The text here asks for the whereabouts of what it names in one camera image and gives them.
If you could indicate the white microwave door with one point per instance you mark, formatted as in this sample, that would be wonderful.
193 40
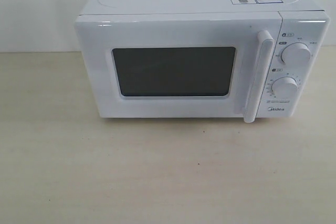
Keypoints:
178 65

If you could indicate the upper white control knob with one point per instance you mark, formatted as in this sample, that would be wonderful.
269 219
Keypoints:
297 54

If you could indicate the lower white timer knob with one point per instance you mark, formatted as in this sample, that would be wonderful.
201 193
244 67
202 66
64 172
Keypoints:
285 87

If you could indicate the white Midea microwave oven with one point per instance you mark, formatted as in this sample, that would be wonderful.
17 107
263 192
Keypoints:
303 21

